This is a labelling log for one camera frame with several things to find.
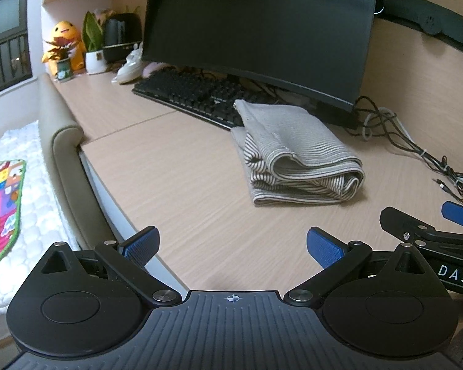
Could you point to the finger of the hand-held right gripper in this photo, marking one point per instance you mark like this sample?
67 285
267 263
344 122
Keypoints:
461 216
405 225

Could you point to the white quilted mattress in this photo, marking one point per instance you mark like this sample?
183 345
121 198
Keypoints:
38 216

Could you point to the green plant in white pot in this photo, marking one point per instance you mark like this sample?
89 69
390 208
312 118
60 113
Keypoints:
95 61

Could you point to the small potted red-leaf plant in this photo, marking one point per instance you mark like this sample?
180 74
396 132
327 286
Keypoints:
64 71

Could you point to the white plastic object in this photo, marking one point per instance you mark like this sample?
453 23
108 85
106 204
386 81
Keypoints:
129 70

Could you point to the black keyboard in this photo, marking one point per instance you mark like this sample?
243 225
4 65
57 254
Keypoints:
185 88

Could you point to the beige chair back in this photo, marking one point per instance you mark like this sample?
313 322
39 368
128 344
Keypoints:
61 154

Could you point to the colourful patchwork mat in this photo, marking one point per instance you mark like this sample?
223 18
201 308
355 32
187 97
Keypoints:
0 200

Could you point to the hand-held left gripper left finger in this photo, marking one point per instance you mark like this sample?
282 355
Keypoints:
141 248

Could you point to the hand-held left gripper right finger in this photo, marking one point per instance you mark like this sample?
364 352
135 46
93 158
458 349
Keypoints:
326 248

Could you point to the grey striped garment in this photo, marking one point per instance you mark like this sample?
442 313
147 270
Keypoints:
304 142

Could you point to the black round speaker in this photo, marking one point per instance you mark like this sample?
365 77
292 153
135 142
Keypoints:
119 34

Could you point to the black computer monitor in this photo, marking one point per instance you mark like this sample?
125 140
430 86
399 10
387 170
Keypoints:
254 27

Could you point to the yellow plush toy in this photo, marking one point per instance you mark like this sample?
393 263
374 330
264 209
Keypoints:
63 31

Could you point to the dark window with railing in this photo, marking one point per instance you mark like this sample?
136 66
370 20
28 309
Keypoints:
4 57

